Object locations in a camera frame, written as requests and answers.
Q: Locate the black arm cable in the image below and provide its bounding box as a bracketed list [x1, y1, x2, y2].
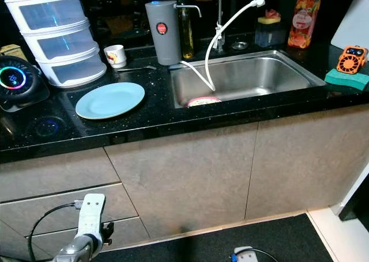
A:
[251, 248, 283, 262]
[28, 202, 84, 262]

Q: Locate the grey water filter canister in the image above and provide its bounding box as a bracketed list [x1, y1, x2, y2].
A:
[145, 0, 202, 66]

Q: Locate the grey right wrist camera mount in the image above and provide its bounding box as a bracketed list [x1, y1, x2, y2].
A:
[232, 246, 257, 262]

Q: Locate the orange mini fan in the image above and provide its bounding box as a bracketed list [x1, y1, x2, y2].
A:
[336, 45, 368, 75]

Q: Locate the yellow oil bottle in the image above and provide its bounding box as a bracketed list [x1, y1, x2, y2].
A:
[175, 0, 194, 60]

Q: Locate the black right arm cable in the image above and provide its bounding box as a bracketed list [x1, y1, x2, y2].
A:
[251, 248, 283, 262]

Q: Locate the pink rimmed floral plate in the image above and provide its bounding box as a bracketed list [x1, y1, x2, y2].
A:
[186, 96, 223, 108]

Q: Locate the light blue plate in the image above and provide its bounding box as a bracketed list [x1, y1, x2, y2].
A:
[75, 82, 146, 120]

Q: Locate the small yellow box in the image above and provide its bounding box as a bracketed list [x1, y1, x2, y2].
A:
[0, 43, 29, 60]

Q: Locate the white tiered food container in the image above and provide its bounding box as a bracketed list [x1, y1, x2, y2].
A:
[0, 0, 108, 89]

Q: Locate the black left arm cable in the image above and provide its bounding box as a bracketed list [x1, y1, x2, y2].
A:
[28, 202, 84, 262]

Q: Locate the small white printed cup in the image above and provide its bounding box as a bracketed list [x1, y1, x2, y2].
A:
[104, 44, 127, 69]

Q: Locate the green sponge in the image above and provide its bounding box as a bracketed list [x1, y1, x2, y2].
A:
[324, 68, 369, 92]

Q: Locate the grey cabinet door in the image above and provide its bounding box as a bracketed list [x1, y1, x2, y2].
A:
[244, 104, 369, 219]
[104, 123, 260, 240]

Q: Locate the dark sponge holder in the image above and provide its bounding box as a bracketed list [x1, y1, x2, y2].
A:
[254, 22, 286, 48]

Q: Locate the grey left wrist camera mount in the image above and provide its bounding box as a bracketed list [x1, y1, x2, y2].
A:
[78, 193, 107, 242]

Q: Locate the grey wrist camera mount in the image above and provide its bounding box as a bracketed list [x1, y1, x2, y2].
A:
[232, 246, 257, 262]
[78, 193, 107, 242]

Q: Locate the black floor mat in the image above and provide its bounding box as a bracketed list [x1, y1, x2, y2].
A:
[92, 213, 335, 262]

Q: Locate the orange soap pump pouch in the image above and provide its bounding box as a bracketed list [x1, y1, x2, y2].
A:
[287, 0, 322, 50]

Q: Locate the steel fork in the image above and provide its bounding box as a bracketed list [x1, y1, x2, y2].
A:
[114, 66, 157, 73]

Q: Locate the stainless steel sink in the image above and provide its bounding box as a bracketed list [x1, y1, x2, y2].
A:
[168, 49, 327, 109]

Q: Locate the chrome sink faucet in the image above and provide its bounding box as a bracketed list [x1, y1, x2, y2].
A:
[213, 0, 263, 52]

